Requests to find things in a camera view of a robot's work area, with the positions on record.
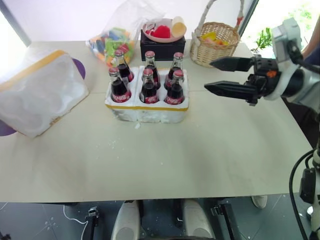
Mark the clear bag of colourful blocks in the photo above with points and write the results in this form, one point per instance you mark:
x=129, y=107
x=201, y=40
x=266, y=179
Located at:
x=115, y=42

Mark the cream paper cup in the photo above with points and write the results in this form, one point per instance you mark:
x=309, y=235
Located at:
x=178, y=27

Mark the purple round mat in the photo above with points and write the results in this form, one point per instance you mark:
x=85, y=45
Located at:
x=80, y=68
x=5, y=129

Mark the grey rounded robot leg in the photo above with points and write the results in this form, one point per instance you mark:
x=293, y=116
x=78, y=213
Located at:
x=197, y=222
x=125, y=222

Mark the dark window pillar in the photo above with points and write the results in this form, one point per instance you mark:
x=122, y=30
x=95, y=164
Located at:
x=250, y=15
x=15, y=20

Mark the black table leg frame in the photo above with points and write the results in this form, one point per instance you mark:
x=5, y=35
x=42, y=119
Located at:
x=93, y=220
x=226, y=217

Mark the green potted plant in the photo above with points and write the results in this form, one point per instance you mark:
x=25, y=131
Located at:
x=263, y=40

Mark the glass cola bottle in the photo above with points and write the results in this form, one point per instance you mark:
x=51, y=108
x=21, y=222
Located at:
x=148, y=91
x=123, y=68
x=119, y=90
x=150, y=62
x=175, y=92
x=177, y=63

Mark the white foam crate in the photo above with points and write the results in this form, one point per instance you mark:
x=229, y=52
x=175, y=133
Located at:
x=150, y=113

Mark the black rectangular box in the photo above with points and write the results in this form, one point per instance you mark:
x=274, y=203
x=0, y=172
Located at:
x=162, y=48

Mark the yellow orange toys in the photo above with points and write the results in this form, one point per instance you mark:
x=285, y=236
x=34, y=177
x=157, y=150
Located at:
x=212, y=38

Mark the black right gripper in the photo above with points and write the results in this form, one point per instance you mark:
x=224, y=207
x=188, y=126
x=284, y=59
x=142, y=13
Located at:
x=265, y=72

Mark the white shoe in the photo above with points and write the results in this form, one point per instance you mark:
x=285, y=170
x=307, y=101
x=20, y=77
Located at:
x=260, y=201

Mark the red toy food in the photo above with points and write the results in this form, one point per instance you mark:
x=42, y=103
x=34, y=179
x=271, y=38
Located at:
x=162, y=31

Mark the pink plate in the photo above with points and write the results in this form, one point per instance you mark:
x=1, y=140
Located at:
x=160, y=38

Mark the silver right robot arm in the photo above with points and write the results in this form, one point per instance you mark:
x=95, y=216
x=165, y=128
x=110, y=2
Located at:
x=308, y=85

